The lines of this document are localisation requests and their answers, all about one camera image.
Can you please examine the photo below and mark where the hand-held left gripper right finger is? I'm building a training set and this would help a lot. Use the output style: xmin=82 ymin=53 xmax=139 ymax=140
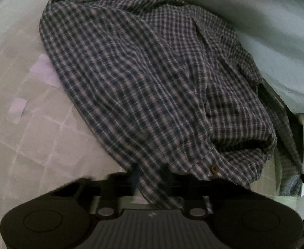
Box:
xmin=165 ymin=172 xmax=249 ymax=220

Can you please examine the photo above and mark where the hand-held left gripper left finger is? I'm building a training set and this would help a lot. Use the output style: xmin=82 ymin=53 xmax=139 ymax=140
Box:
xmin=48 ymin=172 xmax=140 ymax=217

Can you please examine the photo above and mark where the carrot print light quilt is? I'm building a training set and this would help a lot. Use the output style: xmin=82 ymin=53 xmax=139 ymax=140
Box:
xmin=131 ymin=0 xmax=304 ymax=115

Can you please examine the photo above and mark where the large pale purple patch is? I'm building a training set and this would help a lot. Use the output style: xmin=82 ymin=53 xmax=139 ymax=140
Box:
xmin=30 ymin=54 xmax=62 ymax=87

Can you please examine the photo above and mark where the blue white plaid shirt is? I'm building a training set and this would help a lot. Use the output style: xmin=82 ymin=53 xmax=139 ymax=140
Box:
xmin=39 ymin=0 xmax=304 ymax=210

